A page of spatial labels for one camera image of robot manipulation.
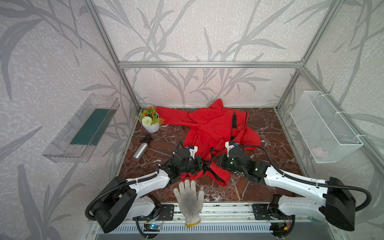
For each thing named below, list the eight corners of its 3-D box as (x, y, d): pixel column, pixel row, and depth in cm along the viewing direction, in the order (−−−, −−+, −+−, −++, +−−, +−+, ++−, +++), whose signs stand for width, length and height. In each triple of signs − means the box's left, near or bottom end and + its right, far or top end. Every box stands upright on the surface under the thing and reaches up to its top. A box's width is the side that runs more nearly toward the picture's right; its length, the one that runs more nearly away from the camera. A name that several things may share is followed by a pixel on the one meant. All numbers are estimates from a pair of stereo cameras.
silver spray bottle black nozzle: (131, 158, 95) (129, 156, 92) (146, 136, 105) (145, 134, 103) (138, 161, 93) (136, 159, 91) (153, 138, 104) (152, 136, 102)
